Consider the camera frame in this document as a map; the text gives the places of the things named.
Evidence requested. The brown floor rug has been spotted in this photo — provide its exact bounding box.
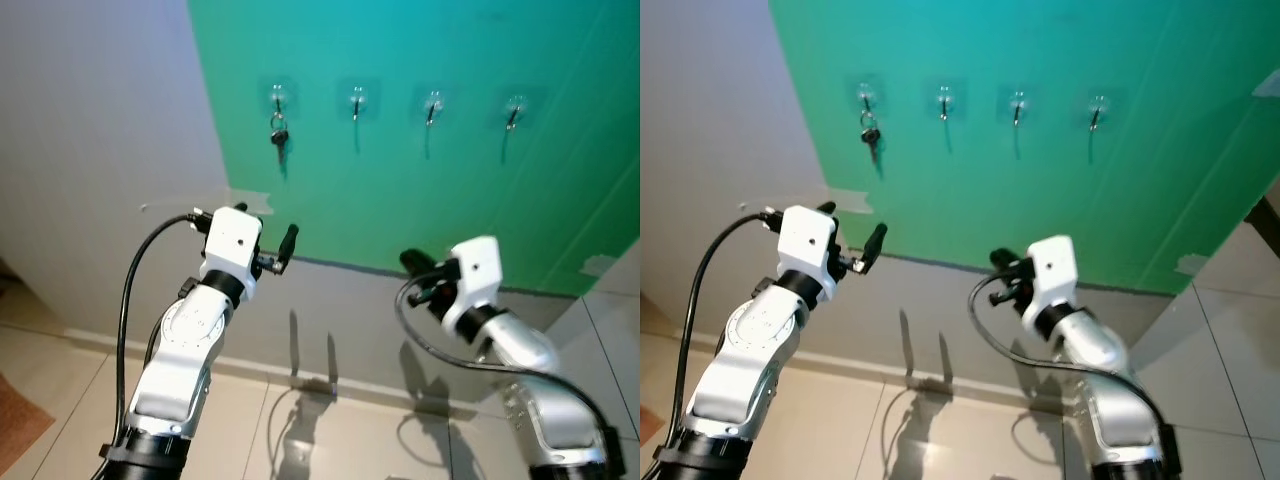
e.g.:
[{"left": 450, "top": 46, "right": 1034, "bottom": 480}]
[
  {"left": 640, "top": 400, "right": 667, "bottom": 447},
  {"left": 0, "top": 372, "right": 57, "bottom": 477}
]

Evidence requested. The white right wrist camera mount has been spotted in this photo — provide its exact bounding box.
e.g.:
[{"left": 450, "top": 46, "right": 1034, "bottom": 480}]
[
  {"left": 440, "top": 236, "right": 502, "bottom": 332},
  {"left": 1021, "top": 235, "right": 1080, "bottom": 317}
]

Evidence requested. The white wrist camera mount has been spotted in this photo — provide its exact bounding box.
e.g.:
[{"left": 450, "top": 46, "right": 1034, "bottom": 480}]
[
  {"left": 203, "top": 207, "right": 264, "bottom": 282},
  {"left": 778, "top": 205, "right": 840, "bottom": 282},
  {"left": 440, "top": 236, "right": 502, "bottom": 332},
  {"left": 1021, "top": 235, "right": 1080, "bottom": 317}
]

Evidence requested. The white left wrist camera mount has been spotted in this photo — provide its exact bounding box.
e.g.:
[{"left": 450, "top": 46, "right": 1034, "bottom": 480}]
[
  {"left": 778, "top": 205, "right": 840, "bottom": 282},
  {"left": 203, "top": 207, "right": 264, "bottom": 282}
]

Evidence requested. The green wall board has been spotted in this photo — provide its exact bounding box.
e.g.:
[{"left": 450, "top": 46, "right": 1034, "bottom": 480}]
[
  {"left": 768, "top": 0, "right": 1280, "bottom": 297},
  {"left": 187, "top": 0, "right": 641, "bottom": 299}
]

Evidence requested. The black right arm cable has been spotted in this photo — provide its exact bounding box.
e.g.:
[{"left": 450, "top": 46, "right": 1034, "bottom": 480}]
[
  {"left": 966, "top": 272, "right": 1187, "bottom": 477},
  {"left": 393, "top": 275, "right": 627, "bottom": 477}
]

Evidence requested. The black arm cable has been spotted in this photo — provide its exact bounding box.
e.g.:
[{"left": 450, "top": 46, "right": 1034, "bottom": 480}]
[
  {"left": 677, "top": 211, "right": 783, "bottom": 453},
  {"left": 966, "top": 272, "right": 1187, "bottom": 477},
  {"left": 393, "top": 275, "right": 627, "bottom": 477},
  {"left": 116, "top": 211, "right": 208, "bottom": 447}
]

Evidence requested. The clear adhesive wall hook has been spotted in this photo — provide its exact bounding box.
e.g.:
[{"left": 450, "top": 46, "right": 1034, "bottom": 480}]
[
  {"left": 927, "top": 78, "right": 963, "bottom": 123},
  {"left": 1000, "top": 82, "right": 1036, "bottom": 127},
  {"left": 262, "top": 78, "right": 297, "bottom": 126},
  {"left": 497, "top": 87, "right": 536, "bottom": 134},
  {"left": 1080, "top": 86, "right": 1117, "bottom": 133},
  {"left": 415, "top": 83, "right": 451, "bottom": 129},
  {"left": 340, "top": 80, "right": 378, "bottom": 126},
  {"left": 850, "top": 76, "right": 885, "bottom": 123}
]

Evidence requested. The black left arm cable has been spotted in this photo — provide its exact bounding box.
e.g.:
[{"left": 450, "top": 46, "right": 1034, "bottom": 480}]
[
  {"left": 677, "top": 211, "right": 783, "bottom": 453},
  {"left": 116, "top": 211, "right": 208, "bottom": 447}
]

